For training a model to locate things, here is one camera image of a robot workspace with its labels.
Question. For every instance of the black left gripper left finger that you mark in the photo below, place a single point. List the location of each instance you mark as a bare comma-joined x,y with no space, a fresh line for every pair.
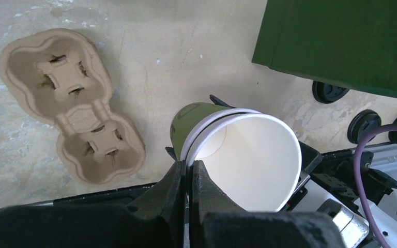
156,218

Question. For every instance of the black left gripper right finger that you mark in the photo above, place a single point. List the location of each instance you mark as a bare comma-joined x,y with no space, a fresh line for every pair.
210,211

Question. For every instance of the white paper cup stack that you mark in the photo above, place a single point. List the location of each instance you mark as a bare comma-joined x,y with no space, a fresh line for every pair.
254,158

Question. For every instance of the green paper bag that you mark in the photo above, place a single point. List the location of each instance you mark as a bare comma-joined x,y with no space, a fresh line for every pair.
352,44

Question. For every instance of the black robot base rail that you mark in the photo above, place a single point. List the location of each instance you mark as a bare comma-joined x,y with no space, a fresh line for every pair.
332,170

